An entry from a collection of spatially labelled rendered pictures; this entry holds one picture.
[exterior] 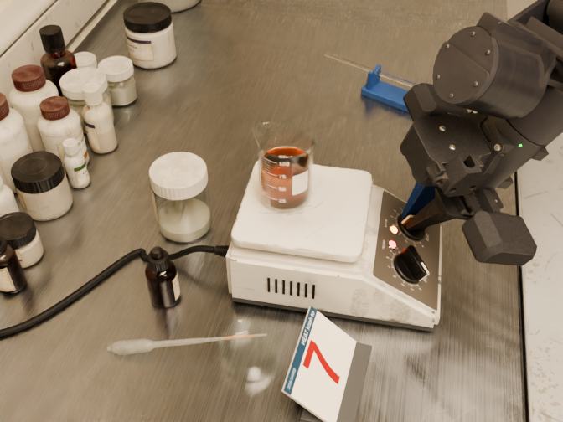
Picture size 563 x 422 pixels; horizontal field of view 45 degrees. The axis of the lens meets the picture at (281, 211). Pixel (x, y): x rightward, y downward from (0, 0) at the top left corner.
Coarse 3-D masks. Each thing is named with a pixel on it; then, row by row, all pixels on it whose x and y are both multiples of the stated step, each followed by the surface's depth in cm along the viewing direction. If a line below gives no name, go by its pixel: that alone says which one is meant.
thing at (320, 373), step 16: (320, 320) 61; (320, 336) 60; (336, 336) 61; (304, 352) 58; (320, 352) 59; (336, 352) 60; (304, 368) 57; (320, 368) 58; (336, 368) 59; (304, 384) 56; (320, 384) 57; (336, 384) 58; (304, 400) 55; (320, 400) 57
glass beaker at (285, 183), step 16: (256, 128) 61; (272, 128) 62; (288, 128) 62; (304, 128) 61; (272, 144) 63; (288, 144) 63; (304, 144) 62; (272, 160) 59; (288, 160) 58; (304, 160) 59; (272, 176) 60; (288, 176) 60; (304, 176) 60; (272, 192) 61; (288, 192) 61; (304, 192) 62; (272, 208) 63; (288, 208) 62; (304, 208) 63
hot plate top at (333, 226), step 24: (312, 168) 68; (336, 168) 68; (312, 192) 65; (336, 192) 65; (360, 192) 65; (240, 216) 63; (264, 216) 63; (288, 216) 63; (312, 216) 63; (336, 216) 63; (360, 216) 63; (240, 240) 60; (264, 240) 60; (288, 240) 60; (312, 240) 60; (336, 240) 60; (360, 240) 60
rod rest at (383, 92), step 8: (368, 80) 91; (376, 80) 92; (368, 88) 92; (376, 88) 92; (384, 88) 92; (392, 88) 92; (400, 88) 92; (368, 96) 92; (376, 96) 91; (384, 96) 91; (392, 96) 91; (400, 96) 91; (392, 104) 90; (400, 104) 89; (408, 112) 89
